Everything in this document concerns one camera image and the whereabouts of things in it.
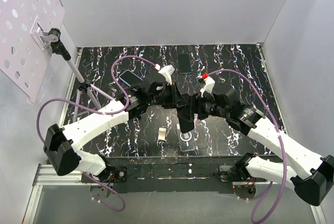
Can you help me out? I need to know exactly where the dark phone blue edge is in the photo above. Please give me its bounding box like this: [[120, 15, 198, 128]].
[[177, 53, 192, 74]]

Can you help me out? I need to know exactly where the tripod stand lilac black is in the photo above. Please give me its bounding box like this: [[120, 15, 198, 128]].
[[47, 28, 115, 122]]

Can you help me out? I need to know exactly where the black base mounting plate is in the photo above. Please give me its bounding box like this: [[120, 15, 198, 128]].
[[81, 156, 261, 195]]

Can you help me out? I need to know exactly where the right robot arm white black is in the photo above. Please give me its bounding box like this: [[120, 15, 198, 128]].
[[177, 85, 333, 206]]

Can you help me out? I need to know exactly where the aluminium frame rail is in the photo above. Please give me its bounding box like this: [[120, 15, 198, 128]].
[[22, 164, 91, 223]]

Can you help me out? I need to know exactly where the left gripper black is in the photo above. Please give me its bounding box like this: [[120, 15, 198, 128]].
[[147, 80, 186, 108]]

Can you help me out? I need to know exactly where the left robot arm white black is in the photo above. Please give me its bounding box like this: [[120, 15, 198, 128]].
[[44, 73, 189, 182]]

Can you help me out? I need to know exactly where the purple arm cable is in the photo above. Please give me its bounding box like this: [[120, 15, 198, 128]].
[[36, 55, 160, 212], [206, 68, 289, 223]]

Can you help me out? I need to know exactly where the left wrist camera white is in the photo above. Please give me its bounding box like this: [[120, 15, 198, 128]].
[[154, 64, 175, 85]]

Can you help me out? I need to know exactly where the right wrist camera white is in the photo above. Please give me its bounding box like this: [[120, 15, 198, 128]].
[[197, 73, 215, 98]]

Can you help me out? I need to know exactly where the blue phone on table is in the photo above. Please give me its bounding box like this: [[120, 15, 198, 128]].
[[119, 70, 142, 87]]

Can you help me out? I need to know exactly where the small white plastic clip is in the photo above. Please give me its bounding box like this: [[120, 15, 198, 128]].
[[158, 127, 166, 142]]

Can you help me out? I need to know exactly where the perforated lilac metal plate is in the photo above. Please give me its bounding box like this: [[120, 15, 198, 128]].
[[1, 0, 65, 103]]

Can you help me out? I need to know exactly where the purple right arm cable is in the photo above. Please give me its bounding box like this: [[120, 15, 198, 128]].
[[206, 68, 289, 223]]

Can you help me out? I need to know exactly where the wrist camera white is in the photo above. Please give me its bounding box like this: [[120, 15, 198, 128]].
[[154, 64, 175, 85], [197, 73, 215, 98]]

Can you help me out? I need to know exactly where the clear phone case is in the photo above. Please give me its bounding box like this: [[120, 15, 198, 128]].
[[176, 124, 195, 152]]

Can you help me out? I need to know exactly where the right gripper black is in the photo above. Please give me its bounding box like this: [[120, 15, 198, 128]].
[[178, 90, 229, 122]]

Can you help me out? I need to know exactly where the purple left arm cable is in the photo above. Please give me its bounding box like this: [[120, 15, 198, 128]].
[[36, 55, 160, 212]]

